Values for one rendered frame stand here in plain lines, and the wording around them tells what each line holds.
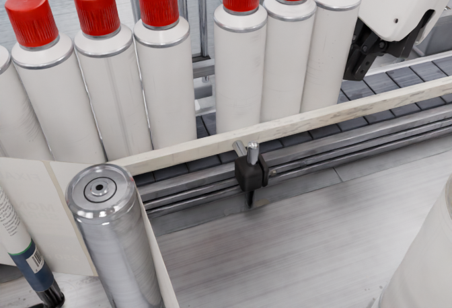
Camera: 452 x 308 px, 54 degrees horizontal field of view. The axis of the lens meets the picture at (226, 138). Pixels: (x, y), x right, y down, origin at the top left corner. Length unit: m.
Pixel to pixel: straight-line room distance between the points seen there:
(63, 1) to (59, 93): 0.54
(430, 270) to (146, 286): 0.18
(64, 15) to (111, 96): 0.48
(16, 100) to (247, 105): 0.22
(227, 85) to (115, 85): 0.11
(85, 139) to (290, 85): 0.22
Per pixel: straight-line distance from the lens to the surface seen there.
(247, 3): 0.42
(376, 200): 0.50
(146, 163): 0.47
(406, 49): 0.51
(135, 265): 0.30
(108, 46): 0.40
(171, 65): 0.42
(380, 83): 0.64
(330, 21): 0.47
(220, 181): 0.52
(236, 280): 0.43
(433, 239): 0.29
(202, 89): 0.57
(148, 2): 0.39
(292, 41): 0.45
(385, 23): 0.50
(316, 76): 0.51
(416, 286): 0.32
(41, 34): 0.40
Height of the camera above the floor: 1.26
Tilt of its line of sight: 46 degrees down
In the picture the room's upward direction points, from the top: straight up
